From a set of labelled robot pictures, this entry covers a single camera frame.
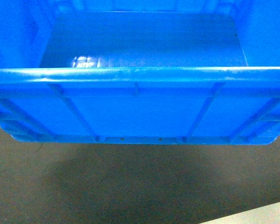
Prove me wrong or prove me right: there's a large blue plastic crate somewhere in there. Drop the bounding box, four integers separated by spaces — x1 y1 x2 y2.
0 0 280 145

